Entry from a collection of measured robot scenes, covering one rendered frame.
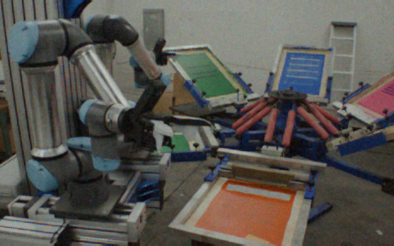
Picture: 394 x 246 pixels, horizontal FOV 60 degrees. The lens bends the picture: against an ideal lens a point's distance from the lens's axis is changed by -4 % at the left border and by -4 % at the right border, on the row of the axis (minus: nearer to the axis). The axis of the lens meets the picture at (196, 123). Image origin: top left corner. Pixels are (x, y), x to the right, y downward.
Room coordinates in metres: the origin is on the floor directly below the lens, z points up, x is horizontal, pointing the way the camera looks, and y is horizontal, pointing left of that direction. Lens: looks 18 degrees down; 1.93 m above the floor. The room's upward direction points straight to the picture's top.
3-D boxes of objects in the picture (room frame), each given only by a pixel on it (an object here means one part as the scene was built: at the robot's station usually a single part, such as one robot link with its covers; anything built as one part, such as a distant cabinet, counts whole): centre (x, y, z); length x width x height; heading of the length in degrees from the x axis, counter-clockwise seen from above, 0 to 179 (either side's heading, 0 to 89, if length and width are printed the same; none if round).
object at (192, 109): (3.14, -0.28, 0.91); 1.34 x 0.40 x 0.08; 38
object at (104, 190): (1.17, 0.40, 1.31); 0.15 x 0.15 x 0.10
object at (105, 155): (0.92, 0.24, 1.56); 0.11 x 0.08 x 0.11; 147
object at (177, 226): (1.63, -0.29, 0.97); 0.79 x 0.58 x 0.04; 158
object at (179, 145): (2.48, 0.21, 1.05); 1.08 x 0.61 x 0.23; 98
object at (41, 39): (1.05, 0.47, 1.63); 0.15 x 0.12 x 0.55; 147
